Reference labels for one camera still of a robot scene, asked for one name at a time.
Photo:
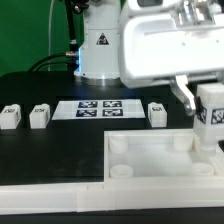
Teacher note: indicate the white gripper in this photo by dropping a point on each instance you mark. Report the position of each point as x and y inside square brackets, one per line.
[162, 39]

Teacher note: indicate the white square table top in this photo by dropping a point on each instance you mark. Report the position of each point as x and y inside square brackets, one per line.
[148, 154]

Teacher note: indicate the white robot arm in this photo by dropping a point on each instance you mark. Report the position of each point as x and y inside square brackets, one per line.
[99, 54]

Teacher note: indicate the white right fence bar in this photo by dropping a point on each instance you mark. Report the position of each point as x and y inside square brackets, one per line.
[217, 161]

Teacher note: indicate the white fence bar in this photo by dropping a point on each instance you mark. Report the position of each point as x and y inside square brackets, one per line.
[133, 194]
[217, 161]

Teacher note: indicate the white fiducial marker sheet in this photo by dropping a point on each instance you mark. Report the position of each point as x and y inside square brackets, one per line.
[99, 109]

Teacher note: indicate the white front fence bar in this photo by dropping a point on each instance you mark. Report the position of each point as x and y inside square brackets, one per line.
[133, 194]

